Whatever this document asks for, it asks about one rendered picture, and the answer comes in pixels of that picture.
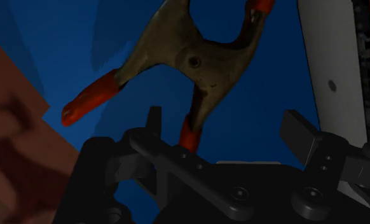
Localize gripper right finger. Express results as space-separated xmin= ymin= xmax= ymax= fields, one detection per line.
xmin=279 ymin=109 xmax=370 ymax=221

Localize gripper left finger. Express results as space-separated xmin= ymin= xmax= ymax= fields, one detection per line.
xmin=53 ymin=106 xmax=256 ymax=224

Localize metal spring clamp orange tips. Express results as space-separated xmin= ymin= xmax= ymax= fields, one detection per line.
xmin=60 ymin=0 xmax=277 ymax=153

